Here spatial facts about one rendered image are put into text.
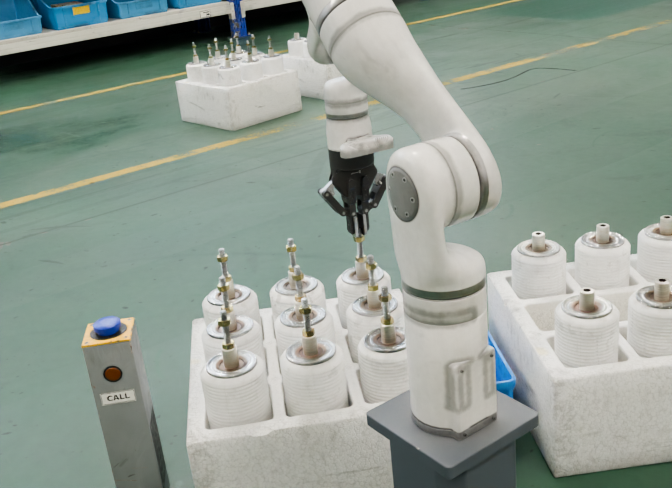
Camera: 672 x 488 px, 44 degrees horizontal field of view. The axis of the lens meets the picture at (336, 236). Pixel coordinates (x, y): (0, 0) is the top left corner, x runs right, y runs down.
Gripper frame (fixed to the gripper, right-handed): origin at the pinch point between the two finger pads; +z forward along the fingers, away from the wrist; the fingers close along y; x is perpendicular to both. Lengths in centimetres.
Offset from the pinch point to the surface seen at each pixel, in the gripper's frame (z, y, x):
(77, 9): -3, -27, -443
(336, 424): 17.9, 18.9, 26.6
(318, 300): 11.6, 9.0, 0.4
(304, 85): 29, -94, -244
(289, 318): 9.7, 17.1, 7.1
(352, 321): 10.9, 8.3, 12.1
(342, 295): 11.9, 4.7, 0.8
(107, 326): 2.0, 44.9, 7.3
